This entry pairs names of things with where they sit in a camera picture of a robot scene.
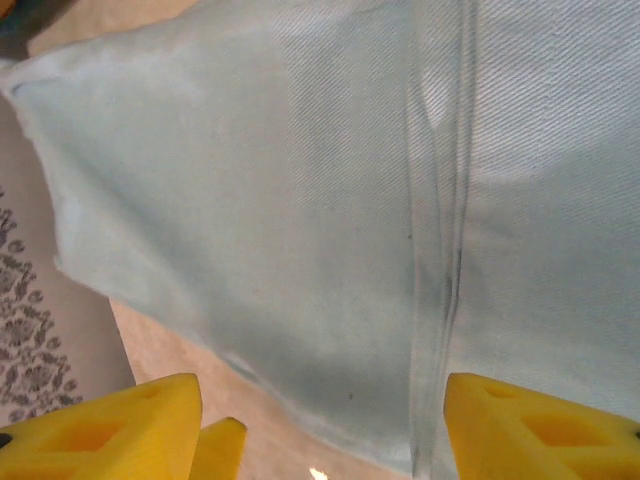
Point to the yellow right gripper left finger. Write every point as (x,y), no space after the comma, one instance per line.
(100,435)

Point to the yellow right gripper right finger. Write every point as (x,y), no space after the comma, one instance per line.
(540,440)

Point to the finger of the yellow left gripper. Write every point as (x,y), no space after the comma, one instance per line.
(220,450)

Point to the light blue trousers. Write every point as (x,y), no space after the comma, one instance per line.
(300,200)

